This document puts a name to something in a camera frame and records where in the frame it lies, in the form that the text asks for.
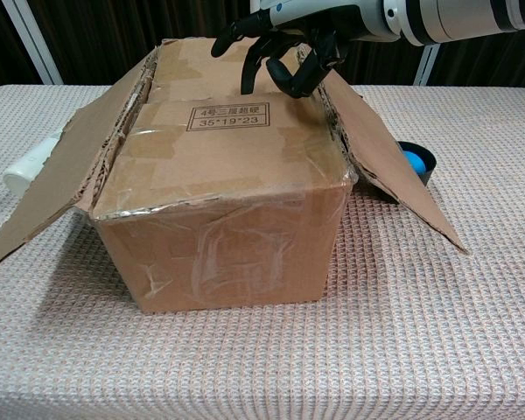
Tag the blue ball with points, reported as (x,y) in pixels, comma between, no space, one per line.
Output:
(415,162)

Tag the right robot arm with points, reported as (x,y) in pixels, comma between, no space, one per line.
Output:
(464,17)

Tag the black round cup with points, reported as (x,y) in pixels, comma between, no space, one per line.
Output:
(431,168)

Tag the white metal frame post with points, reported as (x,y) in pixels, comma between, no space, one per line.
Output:
(426,65)
(254,5)
(35,44)

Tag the brown cardboard shipping box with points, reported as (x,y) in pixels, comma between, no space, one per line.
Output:
(223,245)

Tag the black pleated curtain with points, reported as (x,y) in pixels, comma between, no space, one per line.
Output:
(376,61)
(494,61)
(114,26)
(0,44)

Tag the white bag roll green label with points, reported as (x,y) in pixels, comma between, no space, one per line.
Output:
(26,170)

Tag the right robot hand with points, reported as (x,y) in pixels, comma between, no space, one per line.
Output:
(324,22)

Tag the beige woven tablecloth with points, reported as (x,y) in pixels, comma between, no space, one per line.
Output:
(420,328)

